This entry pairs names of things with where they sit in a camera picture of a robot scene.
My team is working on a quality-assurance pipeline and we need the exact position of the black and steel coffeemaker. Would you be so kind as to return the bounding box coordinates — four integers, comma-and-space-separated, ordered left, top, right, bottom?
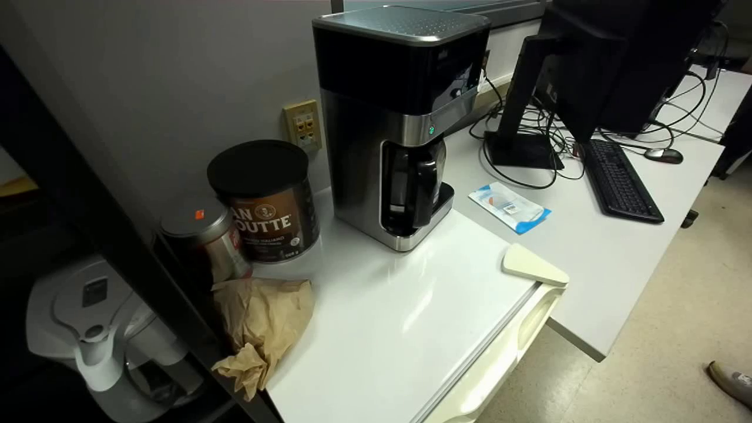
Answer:
312, 5, 488, 250

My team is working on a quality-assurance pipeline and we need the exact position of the glass coffee carafe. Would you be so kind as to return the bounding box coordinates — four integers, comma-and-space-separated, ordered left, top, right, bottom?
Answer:
380, 138, 446, 234

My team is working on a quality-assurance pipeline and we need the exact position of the brown coffee can black lid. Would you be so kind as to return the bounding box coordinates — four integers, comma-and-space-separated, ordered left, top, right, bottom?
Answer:
206, 138, 319, 263

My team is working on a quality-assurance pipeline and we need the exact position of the white mini fridge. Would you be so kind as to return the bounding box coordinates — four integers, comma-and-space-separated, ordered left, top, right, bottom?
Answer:
258, 189, 562, 423

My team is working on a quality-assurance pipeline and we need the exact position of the blue white wipes packet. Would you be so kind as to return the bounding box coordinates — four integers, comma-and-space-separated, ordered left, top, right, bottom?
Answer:
471, 180, 550, 234

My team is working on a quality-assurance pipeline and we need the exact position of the crumpled brown paper bag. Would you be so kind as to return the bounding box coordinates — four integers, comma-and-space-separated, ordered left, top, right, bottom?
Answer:
213, 277, 314, 401

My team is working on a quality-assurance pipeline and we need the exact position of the black monitor stand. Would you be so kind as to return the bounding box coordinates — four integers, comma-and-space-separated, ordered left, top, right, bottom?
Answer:
484, 33, 562, 168

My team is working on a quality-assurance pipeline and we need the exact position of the steel canister with lid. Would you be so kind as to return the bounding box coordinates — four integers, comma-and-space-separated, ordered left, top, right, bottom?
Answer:
159, 197, 251, 287

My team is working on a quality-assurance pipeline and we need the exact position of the black computer keyboard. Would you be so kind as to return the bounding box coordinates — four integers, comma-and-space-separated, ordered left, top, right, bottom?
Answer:
582, 140, 662, 223

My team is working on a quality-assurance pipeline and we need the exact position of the black computer monitor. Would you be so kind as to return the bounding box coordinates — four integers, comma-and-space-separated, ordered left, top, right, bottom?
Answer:
540, 0, 723, 142

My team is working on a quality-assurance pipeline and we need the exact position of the black computer mouse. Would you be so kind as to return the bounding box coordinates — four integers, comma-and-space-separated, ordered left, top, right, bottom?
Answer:
644, 148, 683, 165

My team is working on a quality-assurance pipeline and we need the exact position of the grey shoe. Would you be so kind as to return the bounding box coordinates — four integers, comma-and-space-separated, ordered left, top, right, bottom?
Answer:
706, 362, 752, 409

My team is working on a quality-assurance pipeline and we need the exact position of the beige wall outlet plate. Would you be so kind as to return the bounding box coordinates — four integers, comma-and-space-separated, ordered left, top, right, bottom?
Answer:
281, 98, 321, 154

